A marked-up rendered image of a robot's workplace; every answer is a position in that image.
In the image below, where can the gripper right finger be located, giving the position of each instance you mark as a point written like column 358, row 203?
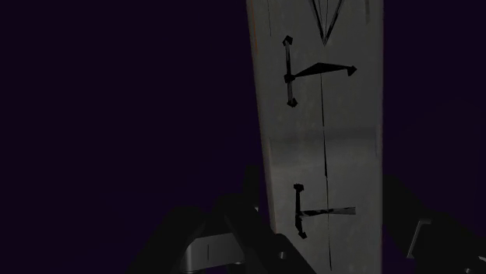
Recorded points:
column 436, row 246

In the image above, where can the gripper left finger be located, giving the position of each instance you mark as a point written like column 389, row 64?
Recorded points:
column 243, row 220

